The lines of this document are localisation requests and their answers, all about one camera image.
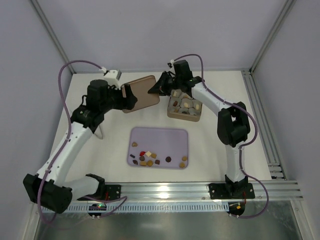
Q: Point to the caramel ridged leaf chocolate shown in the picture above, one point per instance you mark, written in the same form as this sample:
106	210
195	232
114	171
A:
150	163

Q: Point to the caramel rectangular chocolate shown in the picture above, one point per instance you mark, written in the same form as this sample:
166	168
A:
143	163

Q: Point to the metal tongs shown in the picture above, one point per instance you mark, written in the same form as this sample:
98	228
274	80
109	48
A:
99	133

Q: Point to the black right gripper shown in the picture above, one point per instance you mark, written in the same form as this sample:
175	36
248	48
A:
167	83

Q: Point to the aluminium frame rail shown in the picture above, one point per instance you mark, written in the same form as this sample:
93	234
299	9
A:
276	190

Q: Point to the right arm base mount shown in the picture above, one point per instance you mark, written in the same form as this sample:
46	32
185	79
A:
224	191

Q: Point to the caramel shell chocolate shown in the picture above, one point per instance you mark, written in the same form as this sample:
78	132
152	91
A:
182	165

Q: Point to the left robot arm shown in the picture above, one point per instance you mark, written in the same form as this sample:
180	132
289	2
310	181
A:
48	187

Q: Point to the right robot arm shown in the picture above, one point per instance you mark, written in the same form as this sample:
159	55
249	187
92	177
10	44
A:
233	127

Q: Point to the tan heart chocolate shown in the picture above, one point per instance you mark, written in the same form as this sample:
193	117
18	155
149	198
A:
134	144

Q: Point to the lilac plastic tray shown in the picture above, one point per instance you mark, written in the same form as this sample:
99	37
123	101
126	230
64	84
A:
164	142

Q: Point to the dark rose chocolate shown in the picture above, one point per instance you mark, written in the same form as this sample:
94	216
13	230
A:
168	159

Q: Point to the gold tin lid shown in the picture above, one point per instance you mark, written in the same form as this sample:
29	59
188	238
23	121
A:
140	88

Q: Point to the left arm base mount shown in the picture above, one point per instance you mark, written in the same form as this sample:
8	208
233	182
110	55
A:
109	192

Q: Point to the white slotted cable duct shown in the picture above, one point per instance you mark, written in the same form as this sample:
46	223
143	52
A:
147	207

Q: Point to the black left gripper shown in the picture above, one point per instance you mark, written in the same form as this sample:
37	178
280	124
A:
122	99

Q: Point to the gold tin box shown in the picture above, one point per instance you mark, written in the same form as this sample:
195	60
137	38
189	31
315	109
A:
191	108

